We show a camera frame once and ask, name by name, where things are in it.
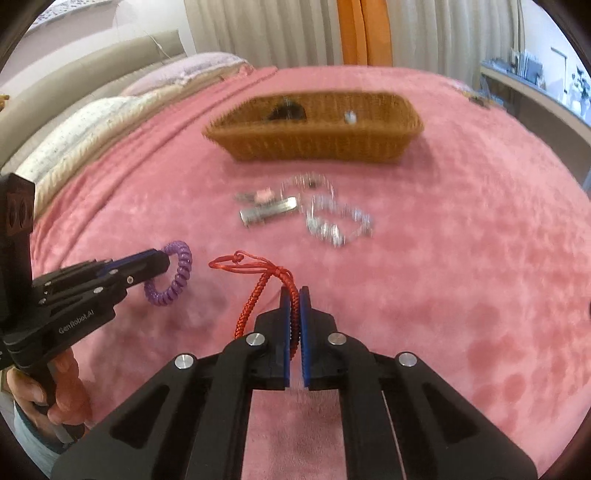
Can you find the beige quilt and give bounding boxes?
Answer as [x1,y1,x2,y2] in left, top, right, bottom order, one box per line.
[32,65,254,220]

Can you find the beige curtain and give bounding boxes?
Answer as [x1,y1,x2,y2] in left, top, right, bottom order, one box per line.
[184,0,345,68]
[388,0,525,84]

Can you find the black wristwatch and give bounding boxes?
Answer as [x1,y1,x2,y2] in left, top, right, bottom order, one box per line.
[268,104,308,121]

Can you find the purple spiral bracelet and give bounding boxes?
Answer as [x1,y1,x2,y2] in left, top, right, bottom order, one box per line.
[143,240,192,306]

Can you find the orange curtain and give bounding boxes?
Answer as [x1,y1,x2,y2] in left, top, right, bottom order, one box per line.
[336,0,393,66]

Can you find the small pink hair clip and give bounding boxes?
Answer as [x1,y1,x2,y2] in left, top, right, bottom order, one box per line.
[235,188,273,205]

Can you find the upright books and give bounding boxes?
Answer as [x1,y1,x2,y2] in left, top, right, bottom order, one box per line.
[508,46,543,84]

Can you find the thin silver chain bracelet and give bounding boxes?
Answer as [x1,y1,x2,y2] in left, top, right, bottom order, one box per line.
[281,173,335,204]

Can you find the red braided cord bracelet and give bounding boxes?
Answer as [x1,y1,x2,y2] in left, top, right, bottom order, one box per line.
[209,250,294,341]

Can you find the purple pillow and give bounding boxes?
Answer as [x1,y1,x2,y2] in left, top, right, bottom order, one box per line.
[122,52,252,95]

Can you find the brown wicker basket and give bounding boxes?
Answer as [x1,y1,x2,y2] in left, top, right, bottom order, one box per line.
[202,92,424,163]

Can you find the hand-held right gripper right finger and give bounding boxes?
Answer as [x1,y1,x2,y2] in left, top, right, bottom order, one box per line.
[298,285,539,480]

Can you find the pink fleece blanket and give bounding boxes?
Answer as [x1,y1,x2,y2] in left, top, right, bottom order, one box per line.
[9,65,591,480]

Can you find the white vase with flowers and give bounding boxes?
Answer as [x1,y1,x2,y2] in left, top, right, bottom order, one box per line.
[570,65,591,114]

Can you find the silver bar hair clip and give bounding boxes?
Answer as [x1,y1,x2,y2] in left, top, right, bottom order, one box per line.
[239,196,298,228]

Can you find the person's left hand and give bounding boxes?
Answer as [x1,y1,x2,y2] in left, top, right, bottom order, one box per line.
[4,348,87,428]

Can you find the white floral pillow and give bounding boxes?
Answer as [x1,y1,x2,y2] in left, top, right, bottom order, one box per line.
[14,90,181,185]

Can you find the white desk lamp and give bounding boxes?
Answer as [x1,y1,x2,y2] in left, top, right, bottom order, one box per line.
[551,46,568,95]

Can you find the white desk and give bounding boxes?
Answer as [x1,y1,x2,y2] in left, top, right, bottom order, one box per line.
[480,60,591,144]

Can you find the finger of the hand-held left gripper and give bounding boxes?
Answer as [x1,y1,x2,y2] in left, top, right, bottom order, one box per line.
[33,254,171,308]
[55,248,162,280]

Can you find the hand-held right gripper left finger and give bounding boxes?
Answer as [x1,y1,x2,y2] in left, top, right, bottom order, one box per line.
[50,285,301,480]

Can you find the light blue hair clip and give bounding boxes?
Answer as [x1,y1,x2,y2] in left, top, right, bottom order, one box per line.
[305,196,374,247]

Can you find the beige padded headboard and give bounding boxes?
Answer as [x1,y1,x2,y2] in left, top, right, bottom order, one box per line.
[0,30,183,167]

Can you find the person's left forearm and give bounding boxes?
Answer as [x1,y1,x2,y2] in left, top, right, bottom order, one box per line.
[13,404,63,478]

